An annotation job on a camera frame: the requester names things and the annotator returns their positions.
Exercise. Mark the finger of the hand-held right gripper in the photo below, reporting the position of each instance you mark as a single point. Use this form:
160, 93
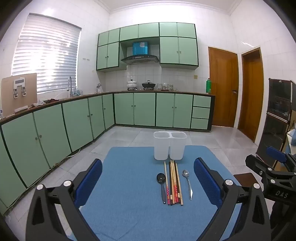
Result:
275, 154
256, 164

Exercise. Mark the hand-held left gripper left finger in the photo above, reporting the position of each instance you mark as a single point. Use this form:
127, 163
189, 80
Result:
90, 182

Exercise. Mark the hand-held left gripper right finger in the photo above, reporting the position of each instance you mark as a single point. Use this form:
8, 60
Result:
205, 182

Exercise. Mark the metal spoon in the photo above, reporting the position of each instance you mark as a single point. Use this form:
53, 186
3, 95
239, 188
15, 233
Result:
185, 173

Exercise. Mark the plain bamboo chopstick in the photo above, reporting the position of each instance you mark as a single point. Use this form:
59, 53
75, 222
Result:
179, 178

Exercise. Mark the brown wooden chopstick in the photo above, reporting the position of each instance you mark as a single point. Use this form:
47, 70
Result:
176, 173

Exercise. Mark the dark red-patterned chopstick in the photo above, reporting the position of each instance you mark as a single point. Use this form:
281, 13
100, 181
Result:
170, 178
171, 171

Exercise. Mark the black spoon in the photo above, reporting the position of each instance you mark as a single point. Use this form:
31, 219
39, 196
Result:
160, 178

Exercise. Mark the white two-compartment utensil holder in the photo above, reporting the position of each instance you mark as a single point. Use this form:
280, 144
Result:
161, 146

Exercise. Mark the brown stool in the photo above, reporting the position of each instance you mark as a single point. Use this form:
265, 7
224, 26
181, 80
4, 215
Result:
244, 179

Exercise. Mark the black glass cabinet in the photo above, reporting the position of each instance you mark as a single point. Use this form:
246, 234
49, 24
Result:
276, 120

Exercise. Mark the blue table mat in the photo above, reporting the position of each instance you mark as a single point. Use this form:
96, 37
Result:
129, 185

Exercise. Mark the green drawer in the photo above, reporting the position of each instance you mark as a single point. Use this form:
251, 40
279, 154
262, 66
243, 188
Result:
200, 112
202, 101
199, 123

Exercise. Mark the green base cabinets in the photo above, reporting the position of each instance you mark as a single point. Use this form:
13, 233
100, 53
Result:
74, 125

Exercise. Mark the wooden door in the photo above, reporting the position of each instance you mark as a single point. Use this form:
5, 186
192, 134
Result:
223, 88
251, 97

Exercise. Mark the crumpled cloth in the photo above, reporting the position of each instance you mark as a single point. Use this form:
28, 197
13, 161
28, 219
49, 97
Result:
46, 102

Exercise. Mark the green bottle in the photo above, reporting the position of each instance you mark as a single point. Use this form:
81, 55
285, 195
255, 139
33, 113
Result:
208, 87

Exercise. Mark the metal kettle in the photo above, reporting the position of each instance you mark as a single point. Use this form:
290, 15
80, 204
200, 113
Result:
99, 88

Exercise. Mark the metal faucet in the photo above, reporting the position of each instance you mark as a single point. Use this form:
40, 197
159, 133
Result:
70, 83

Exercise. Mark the glass jar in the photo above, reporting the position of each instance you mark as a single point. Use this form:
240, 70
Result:
164, 86

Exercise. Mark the white cooking pot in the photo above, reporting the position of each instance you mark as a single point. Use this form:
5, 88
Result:
132, 84

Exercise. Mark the cardboard board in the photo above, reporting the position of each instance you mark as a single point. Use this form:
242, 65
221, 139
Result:
30, 92

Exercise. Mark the black wok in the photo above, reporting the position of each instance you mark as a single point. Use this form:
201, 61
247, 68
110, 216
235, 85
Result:
148, 85

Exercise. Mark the white device on board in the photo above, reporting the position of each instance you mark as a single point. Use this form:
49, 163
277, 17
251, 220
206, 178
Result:
19, 82

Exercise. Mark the white window blinds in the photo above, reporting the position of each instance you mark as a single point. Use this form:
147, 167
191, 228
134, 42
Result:
46, 58

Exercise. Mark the black range hood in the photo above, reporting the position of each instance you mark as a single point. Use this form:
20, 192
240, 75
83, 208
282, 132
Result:
140, 59

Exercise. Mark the blue hood chimney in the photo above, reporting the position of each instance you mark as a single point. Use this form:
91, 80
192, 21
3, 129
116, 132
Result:
140, 48

